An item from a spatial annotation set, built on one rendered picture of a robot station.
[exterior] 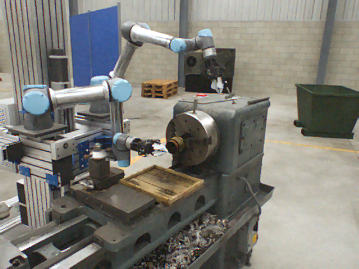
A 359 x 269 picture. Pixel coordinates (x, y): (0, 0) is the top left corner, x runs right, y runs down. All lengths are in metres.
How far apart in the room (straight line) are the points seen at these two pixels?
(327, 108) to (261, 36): 6.00
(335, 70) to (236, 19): 3.73
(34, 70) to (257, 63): 10.16
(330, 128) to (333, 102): 0.50
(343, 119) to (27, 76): 5.37
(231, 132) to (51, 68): 1.13
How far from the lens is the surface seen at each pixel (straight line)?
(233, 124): 1.83
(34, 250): 1.40
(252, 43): 11.67
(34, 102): 1.63
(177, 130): 1.77
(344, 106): 6.22
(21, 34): 2.07
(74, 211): 1.50
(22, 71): 2.10
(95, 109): 2.12
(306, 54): 11.59
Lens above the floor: 1.62
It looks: 16 degrees down
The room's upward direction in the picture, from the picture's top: 1 degrees clockwise
